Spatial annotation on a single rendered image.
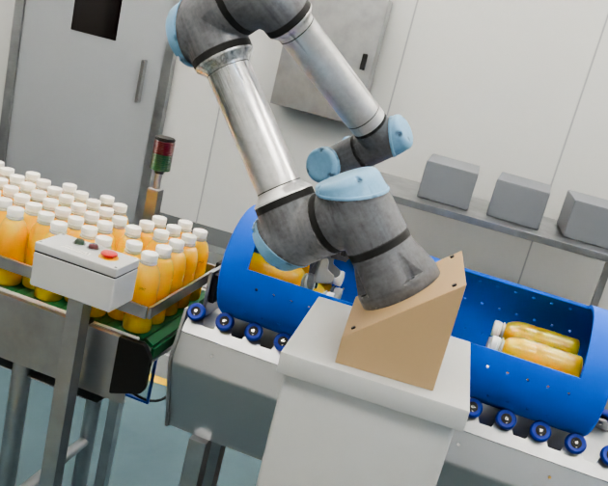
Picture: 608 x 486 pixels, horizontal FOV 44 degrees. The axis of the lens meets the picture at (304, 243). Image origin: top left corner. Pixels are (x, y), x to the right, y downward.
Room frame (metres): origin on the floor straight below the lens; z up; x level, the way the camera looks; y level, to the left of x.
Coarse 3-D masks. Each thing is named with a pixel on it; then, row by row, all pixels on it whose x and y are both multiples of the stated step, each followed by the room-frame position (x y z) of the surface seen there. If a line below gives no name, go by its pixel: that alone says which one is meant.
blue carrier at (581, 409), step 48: (240, 240) 1.63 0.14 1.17; (240, 288) 1.60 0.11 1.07; (288, 288) 1.57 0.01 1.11; (480, 288) 1.73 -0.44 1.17; (528, 288) 1.65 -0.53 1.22; (480, 336) 1.73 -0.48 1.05; (576, 336) 1.69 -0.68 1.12; (480, 384) 1.48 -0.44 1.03; (528, 384) 1.45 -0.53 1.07; (576, 384) 1.43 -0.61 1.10; (576, 432) 1.47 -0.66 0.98
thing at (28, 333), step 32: (0, 288) 1.66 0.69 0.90; (0, 320) 1.63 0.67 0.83; (32, 320) 1.61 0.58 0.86; (64, 320) 1.60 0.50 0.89; (0, 352) 1.63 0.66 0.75; (32, 352) 1.61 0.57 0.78; (96, 352) 1.57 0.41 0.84; (128, 352) 1.55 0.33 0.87; (96, 384) 1.57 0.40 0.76; (128, 384) 1.55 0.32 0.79; (96, 416) 2.02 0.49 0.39; (0, 480) 1.63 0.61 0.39; (32, 480) 1.76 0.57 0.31
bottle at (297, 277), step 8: (256, 256) 1.67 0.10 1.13; (256, 264) 1.65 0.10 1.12; (264, 264) 1.65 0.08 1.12; (264, 272) 1.64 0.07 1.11; (272, 272) 1.64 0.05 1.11; (280, 272) 1.63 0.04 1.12; (288, 272) 1.63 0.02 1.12; (296, 272) 1.64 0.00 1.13; (304, 272) 1.66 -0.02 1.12; (288, 280) 1.63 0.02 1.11; (296, 280) 1.63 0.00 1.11; (304, 280) 1.64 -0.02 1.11
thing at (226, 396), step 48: (192, 336) 1.64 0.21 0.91; (240, 336) 1.66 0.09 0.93; (192, 384) 1.63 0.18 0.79; (240, 384) 1.59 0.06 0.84; (192, 432) 1.68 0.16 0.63; (240, 432) 1.63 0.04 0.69; (528, 432) 1.53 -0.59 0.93; (480, 480) 1.46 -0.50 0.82; (528, 480) 1.44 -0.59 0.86; (576, 480) 1.43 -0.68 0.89
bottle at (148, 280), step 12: (144, 264) 1.61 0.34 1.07; (156, 264) 1.62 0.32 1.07; (144, 276) 1.59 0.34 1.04; (156, 276) 1.61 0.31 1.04; (144, 288) 1.59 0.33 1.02; (156, 288) 1.61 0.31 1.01; (132, 300) 1.59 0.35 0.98; (144, 300) 1.59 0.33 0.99; (132, 324) 1.59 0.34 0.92; (144, 324) 1.60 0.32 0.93
